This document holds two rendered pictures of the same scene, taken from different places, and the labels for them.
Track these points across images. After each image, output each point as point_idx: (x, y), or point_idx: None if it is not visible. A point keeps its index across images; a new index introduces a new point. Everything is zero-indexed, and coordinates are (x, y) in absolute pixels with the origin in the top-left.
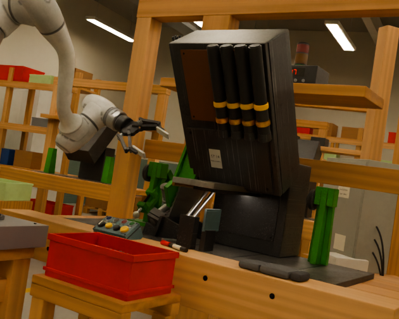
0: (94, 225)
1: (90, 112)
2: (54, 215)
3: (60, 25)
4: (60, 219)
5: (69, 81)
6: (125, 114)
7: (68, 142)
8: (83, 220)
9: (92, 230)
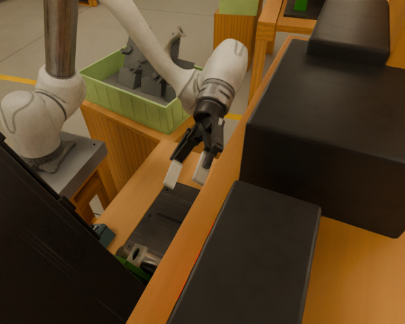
0: (150, 211)
1: (200, 74)
2: (215, 161)
3: None
4: (152, 182)
5: (133, 37)
6: (215, 98)
7: (182, 106)
8: (172, 194)
9: (105, 222)
